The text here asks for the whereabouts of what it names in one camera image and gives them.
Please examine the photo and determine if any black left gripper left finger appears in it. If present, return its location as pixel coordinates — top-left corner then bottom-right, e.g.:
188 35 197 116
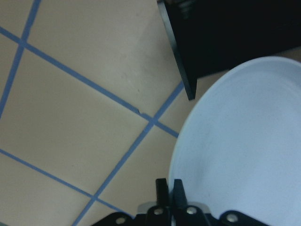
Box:
145 178 170 226

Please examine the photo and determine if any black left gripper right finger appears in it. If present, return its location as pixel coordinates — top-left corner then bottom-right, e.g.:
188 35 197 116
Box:
173 179 209 226

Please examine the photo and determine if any blue plate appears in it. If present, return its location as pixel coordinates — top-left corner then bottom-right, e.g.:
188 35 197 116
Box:
168 56 301 226

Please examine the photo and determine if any black dish rack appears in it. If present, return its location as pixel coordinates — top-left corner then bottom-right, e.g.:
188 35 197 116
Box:
157 0 301 100

